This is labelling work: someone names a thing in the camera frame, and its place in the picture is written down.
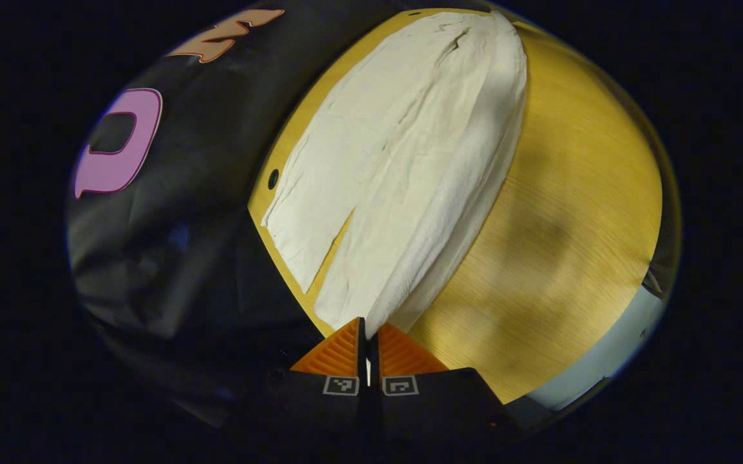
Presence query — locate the black backdrop cloth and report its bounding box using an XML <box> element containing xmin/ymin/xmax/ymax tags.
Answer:
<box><xmin>65</xmin><ymin>0</ymin><xmax>410</xmax><ymax>420</ymax></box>

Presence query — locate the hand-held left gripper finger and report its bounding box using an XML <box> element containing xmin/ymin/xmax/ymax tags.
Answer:
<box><xmin>242</xmin><ymin>317</ymin><xmax>369</xmax><ymax>445</ymax></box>
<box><xmin>369</xmin><ymin>322</ymin><xmax>520</xmax><ymax>445</ymax></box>

